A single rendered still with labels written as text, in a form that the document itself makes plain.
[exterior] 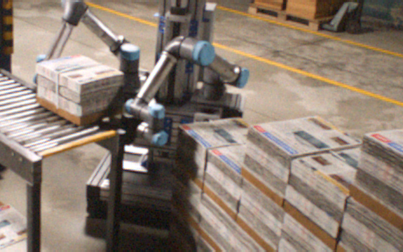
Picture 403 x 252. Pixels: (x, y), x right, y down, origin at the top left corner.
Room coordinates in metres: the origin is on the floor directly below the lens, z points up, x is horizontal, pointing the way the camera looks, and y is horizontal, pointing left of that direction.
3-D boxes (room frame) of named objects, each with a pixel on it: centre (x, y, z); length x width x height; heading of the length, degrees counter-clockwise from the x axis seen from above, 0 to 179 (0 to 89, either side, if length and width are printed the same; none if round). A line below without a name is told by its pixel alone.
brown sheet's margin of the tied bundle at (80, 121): (2.95, 0.24, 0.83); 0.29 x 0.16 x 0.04; 135
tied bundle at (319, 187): (2.03, -0.81, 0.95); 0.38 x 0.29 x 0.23; 116
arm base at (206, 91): (3.32, -0.41, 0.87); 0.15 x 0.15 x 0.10
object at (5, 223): (3.10, 0.74, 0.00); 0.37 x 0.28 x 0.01; 45
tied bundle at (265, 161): (2.29, -0.68, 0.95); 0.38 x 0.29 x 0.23; 116
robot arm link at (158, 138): (2.75, -0.08, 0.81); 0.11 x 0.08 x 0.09; 45
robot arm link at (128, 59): (3.42, 0.08, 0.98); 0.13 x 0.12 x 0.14; 15
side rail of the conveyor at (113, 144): (3.24, 0.54, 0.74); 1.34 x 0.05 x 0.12; 45
